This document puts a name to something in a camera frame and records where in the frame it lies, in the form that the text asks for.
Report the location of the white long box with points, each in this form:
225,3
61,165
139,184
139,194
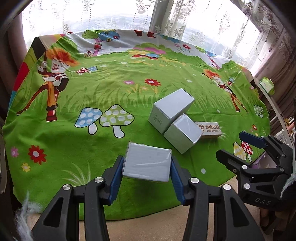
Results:
169,108

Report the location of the green cartoon tablecloth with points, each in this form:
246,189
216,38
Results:
79,99

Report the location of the white shelf board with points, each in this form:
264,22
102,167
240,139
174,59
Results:
278,113

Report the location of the green tissue box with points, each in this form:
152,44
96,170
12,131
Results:
267,85

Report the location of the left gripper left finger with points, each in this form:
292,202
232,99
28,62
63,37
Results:
60,219

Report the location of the right hand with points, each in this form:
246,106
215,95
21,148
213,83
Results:
271,220

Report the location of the dental gold white box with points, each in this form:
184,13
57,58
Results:
210,129

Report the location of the small white cube box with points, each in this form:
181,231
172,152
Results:
183,133

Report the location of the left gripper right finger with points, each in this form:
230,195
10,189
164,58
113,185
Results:
232,219

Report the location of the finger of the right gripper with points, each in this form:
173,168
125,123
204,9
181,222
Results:
253,140

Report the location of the purple cardboard storage box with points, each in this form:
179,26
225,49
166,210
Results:
264,161

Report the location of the white box film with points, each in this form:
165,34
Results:
147,162

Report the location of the brown patterned curtain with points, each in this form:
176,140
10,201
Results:
279,67

